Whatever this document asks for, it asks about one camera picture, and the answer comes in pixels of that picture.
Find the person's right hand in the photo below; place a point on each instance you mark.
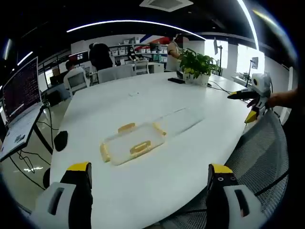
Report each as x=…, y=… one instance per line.
x=277, y=100

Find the flat black phone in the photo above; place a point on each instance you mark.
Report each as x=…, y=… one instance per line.
x=176, y=80

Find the ceiling air vent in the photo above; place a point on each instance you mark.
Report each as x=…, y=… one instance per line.
x=166, y=4

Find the desktop monitor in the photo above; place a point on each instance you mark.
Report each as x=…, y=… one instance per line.
x=78, y=58

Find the clear container with yellow buckle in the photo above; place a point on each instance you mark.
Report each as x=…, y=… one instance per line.
x=133, y=145

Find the small screen on stand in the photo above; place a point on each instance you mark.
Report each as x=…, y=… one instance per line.
x=254, y=62

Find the clear plastic container lid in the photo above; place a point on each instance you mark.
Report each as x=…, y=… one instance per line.
x=181, y=120

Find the green potted plant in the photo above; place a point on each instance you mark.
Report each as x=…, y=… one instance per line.
x=196, y=63

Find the white office chair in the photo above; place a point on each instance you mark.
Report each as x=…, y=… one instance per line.
x=116, y=72
x=141, y=66
x=77, y=82

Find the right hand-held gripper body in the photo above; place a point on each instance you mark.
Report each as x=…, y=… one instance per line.
x=262, y=83

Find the storage shelf with white boxes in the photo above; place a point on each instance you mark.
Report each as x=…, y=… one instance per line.
x=145, y=48

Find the grey mesh office chair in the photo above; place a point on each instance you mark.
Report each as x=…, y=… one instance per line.
x=262, y=148

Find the computer monitor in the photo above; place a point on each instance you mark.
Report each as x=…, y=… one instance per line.
x=20, y=95

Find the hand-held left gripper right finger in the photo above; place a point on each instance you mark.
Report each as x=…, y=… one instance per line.
x=226, y=205

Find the monitor on tall stand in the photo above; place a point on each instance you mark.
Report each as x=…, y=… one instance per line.
x=217, y=46

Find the black computer mouse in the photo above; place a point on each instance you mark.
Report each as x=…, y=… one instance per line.
x=60, y=140

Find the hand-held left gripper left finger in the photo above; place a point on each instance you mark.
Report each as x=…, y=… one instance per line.
x=59, y=205

